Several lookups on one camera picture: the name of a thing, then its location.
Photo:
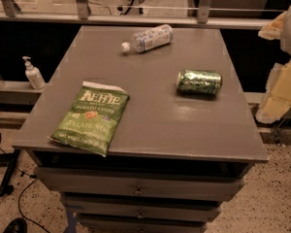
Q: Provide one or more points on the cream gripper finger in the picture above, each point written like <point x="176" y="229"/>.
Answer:
<point x="276" y="102"/>
<point x="272" y="30"/>

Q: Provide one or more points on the green soda can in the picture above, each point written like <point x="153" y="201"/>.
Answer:
<point x="199" y="81"/>

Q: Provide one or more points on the clear plastic water bottle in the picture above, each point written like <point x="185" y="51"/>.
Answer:
<point x="149" y="39"/>

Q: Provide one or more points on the grey drawer cabinet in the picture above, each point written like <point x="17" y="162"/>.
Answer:
<point x="162" y="130"/>

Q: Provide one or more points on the green Kettle chips bag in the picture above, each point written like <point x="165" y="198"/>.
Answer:
<point x="92" y="118"/>

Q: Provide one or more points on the middle grey drawer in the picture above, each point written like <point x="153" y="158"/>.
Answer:
<point x="140" y="209"/>

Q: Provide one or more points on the grey drawer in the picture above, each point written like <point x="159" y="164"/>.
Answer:
<point x="148" y="185"/>
<point x="140" y="209"/>
<point x="144" y="225"/>

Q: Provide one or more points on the top grey drawer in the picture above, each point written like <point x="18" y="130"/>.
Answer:
<point x="148" y="185"/>

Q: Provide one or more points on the bottom grey drawer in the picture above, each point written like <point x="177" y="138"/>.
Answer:
<point x="144" y="225"/>

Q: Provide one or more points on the white pump soap bottle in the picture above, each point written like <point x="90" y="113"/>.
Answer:
<point x="33" y="74"/>

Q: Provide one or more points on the grey metal railing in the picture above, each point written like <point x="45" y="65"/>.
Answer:
<point x="93" y="13"/>

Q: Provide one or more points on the black stand leg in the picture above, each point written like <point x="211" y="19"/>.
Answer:
<point x="5" y="187"/>

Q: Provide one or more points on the black shoe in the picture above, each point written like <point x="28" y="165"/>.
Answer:
<point x="17" y="225"/>

